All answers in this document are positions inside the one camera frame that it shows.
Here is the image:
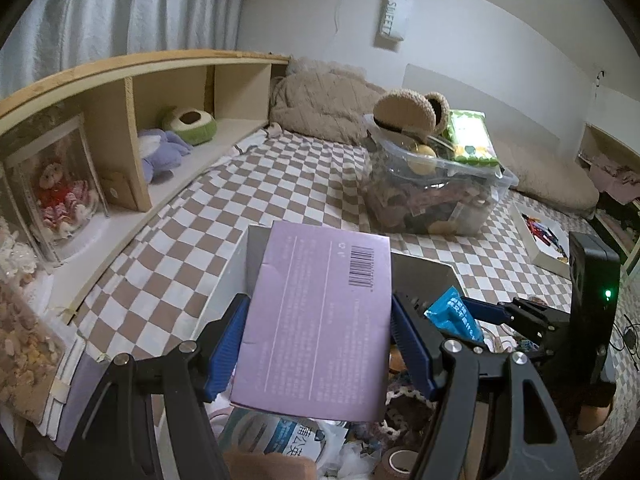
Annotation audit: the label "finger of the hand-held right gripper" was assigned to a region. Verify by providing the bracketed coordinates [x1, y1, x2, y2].
[462, 297, 571, 334]
[492, 324, 569, 361]

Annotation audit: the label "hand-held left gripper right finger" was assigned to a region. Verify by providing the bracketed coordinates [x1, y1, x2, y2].
[390, 292, 583, 480]

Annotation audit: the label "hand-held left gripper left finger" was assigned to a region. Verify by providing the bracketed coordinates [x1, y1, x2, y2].
[60, 294, 251, 480]

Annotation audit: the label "bright blue packet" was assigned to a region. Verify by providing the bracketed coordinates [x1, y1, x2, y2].
[423, 286, 484, 344]

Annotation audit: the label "white cardboard box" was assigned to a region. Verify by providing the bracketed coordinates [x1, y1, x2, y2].
[215, 224, 468, 480]

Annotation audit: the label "purple box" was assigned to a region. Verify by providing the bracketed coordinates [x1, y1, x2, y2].
[230, 221, 392, 423]

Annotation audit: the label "brown bandage roll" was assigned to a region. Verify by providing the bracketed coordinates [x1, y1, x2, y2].
[381, 447, 422, 479]

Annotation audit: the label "person's right hand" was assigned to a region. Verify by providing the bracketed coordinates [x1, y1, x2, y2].
[575, 399, 616, 434]

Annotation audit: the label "closet shelves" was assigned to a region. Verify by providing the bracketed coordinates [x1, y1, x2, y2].
[576, 122, 640, 273]

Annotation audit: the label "brown crochet piece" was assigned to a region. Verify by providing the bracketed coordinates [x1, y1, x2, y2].
[384, 385, 437, 442]

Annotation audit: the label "pile of colourful lighters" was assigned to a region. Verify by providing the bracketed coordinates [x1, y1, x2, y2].
[522, 215, 572, 262]

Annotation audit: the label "white tray box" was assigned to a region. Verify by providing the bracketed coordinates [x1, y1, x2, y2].
[509, 200, 577, 279]

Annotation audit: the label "white packet with blue print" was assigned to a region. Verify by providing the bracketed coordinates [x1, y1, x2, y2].
[220, 409, 347, 472]

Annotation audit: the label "pink clothes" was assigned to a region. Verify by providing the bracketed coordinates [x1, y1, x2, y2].
[591, 154, 640, 202]

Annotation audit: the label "clear plastic storage bin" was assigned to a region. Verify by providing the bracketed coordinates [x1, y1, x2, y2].
[363, 114, 519, 237]

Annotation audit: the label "yellow ball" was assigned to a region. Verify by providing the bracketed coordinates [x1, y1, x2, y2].
[407, 143, 439, 176]

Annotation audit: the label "green snack packet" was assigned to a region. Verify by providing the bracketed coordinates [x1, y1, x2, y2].
[442, 110, 502, 167]

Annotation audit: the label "brown card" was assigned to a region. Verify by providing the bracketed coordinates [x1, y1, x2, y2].
[102, 170, 137, 212]

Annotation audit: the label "clear box of tan pieces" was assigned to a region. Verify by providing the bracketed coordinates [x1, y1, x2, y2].
[0, 277, 67, 423]

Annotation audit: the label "purple plush toy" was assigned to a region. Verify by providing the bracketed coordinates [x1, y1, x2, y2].
[137, 129, 194, 184]

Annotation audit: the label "white headboard panel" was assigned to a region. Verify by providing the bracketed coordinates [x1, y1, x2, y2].
[402, 64, 589, 162]

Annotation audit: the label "brown plush toy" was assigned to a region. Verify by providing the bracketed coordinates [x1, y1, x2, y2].
[373, 89, 452, 137]

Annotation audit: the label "green avocado plush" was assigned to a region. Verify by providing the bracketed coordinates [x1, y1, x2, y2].
[161, 106, 217, 147]

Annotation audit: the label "doll in clear case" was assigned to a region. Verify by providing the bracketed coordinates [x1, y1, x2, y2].
[4, 114, 109, 262]

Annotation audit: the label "beige quilt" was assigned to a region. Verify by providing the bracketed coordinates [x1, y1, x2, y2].
[270, 59, 599, 211]

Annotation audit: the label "wooden shelf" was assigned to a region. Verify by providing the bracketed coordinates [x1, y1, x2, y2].
[0, 50, 291, 313]

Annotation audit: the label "white hanging paper bag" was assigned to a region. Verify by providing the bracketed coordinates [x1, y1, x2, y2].
[376, 0, 416, 52]

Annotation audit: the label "grey curtain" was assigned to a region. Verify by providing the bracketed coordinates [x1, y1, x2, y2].
[0, 0, 247, 98]

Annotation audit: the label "black charger with cable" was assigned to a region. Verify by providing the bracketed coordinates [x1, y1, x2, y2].
[606, 310, 640, 357]

